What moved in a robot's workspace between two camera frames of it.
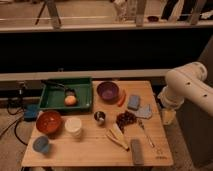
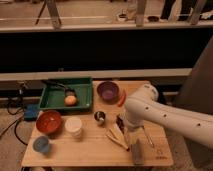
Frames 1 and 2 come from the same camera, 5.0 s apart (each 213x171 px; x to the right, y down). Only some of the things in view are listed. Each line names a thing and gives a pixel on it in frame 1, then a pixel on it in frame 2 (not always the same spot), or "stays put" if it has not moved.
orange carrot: x=123 y=99 stays put
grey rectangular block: x=137 y=154 stays put
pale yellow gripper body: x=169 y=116 → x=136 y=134
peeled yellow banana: x=116 y=134 stays put
